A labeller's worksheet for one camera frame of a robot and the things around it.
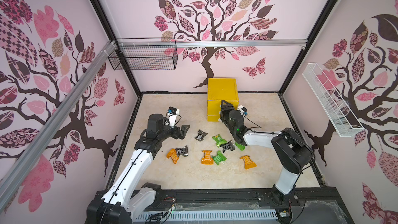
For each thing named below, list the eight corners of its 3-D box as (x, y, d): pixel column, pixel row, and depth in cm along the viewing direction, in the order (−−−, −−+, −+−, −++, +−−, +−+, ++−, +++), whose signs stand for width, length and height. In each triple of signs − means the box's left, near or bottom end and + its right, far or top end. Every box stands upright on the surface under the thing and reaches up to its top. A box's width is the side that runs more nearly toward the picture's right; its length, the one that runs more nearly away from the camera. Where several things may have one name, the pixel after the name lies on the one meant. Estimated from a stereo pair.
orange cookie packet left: (165, 156, 90) (165, 154, 88) (173, 148, 93) (172, 147, 91) (174, 164, 87) (173, 163, 85) (181, 157, 90) (181, 155, 88)
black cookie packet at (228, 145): (223, 154, 91) (224, 152, 89) (219, 145, 94) (220, 144, 93) (235, 149, 93) (236, 148, 91) (231, 141, 96) (231, 139, 94)
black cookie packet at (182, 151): (175, 155, 90) (174, 154, 89) (176, 147, 94) (175, 145, 92) (187, 155, 90) (187, 154, 89) (188, 147, 94) (188, 145, 92)
